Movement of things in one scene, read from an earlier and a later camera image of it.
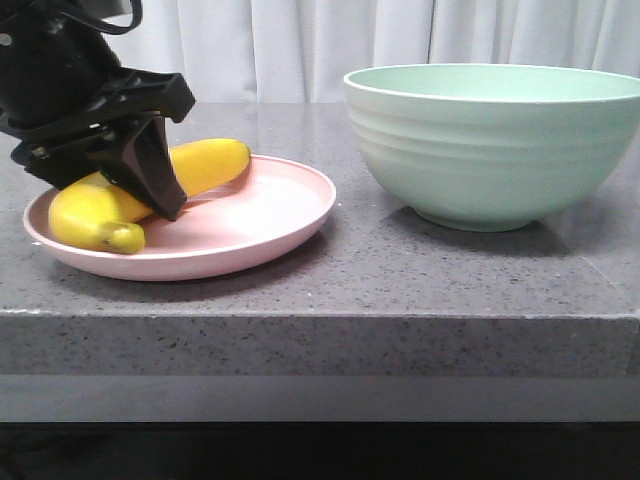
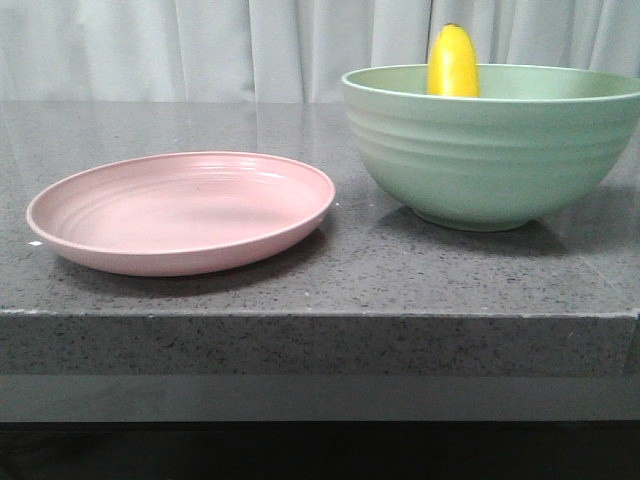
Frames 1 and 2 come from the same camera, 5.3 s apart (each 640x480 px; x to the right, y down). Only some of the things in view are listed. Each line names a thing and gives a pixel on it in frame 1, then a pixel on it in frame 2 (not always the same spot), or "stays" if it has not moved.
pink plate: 272,204 stays
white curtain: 258,52 stays
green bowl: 491,147 stays
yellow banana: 92,210 → 453,68
